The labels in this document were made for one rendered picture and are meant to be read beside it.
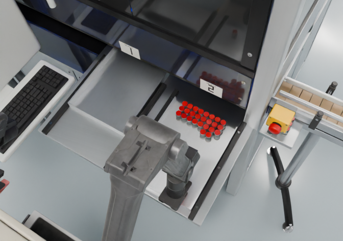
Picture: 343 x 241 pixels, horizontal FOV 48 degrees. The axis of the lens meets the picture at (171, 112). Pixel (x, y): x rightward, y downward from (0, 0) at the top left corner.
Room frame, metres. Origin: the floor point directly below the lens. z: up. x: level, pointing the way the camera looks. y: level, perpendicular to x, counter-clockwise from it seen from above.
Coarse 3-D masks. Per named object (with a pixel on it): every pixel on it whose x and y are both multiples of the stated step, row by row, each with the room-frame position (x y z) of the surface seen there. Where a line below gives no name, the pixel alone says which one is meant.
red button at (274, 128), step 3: (270, 126) 0.51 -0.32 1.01; (273, 126) 0.51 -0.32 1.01; (276, 126) 0.51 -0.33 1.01; (279, 126) 0.51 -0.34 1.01; (270, 129) 0.50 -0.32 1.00; (273, 129) 0.50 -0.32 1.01; (276, 129) 0.50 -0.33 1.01; (279, 129) 0.50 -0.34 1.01; (273, 132) 0.50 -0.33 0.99; (276, 132) 0.49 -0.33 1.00; (279, 132) 0.49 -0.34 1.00
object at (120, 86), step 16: (112, 48) 0.98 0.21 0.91; (112, 64) 0.92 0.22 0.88; (128, 64) 0.91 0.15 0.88; (144, 64) 0.91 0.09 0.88; (96, 80) 0.86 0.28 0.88; (112, 80) 0.85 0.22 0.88; (128, 80) 0.84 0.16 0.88; (144, 80) 0.83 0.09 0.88; (160, 80) 0.80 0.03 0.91; (80, 96) 0.79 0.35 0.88; (96, 96) 0.78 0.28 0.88; (112, 96) 0.77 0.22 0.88; (128, 96) 0.77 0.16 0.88; (144, 96) 0.76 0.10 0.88; (80, 112) 0.72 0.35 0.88; (96, 112) 0.71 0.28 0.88; (112, 112) 0.70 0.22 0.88; (128, 112) 0.69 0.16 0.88; (112, 128) 0.62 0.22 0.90
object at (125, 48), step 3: (120, 42) 0.90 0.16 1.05; (120, 45) 0.90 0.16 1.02; (123, 45) 0.89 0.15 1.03; (126, 45) 0.88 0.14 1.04; (129, 45) 0.88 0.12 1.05; (123, 48) 0.90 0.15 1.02; (126, 48) 0.89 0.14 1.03; (129, 48) 0.88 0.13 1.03; (132, 48) 0.87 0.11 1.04; (123, 51) 0.90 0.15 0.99; (126, 51) 0.89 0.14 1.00; (129, 51) 0.88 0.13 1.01; (132, 51) 0.87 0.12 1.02; (135, 51) 0.86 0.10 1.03; (138, 51) 0.85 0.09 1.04; (129, 54) 0.88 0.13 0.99; (135, 54) 0.86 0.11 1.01; (138, 54) 0.85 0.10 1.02; (135, 57) 0.86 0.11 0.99; (138, 57) 0.86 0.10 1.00
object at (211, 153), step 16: (176, 128) 0.60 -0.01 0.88; (192, 128) 0.60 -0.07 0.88; (192, 144) 0.53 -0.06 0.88; (208, 144) 0.53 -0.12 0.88; (224, 144) 0.52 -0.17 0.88; (208, 160) 0.47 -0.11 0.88; (160, 176) 0.43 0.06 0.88; (192, 176) 0.42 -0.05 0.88; (208, 176) 0.40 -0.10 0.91; (160, 192) 0.36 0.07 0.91; (192, 192) 0.36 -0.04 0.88; (192, 208) 0.30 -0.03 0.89
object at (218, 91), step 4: (200, 84) 0.70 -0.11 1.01; (204, 84) 0.69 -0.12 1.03; (212, 84) 0.67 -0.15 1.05; (204, 88) 0.69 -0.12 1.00; (216, 88) 0.66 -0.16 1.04; (220, 88) 0.65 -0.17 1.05; (212, 92) 0.67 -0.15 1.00; (216, 92) 0.66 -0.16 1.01; (220, 92) 0.65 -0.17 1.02; (220, 96) 0.65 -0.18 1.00
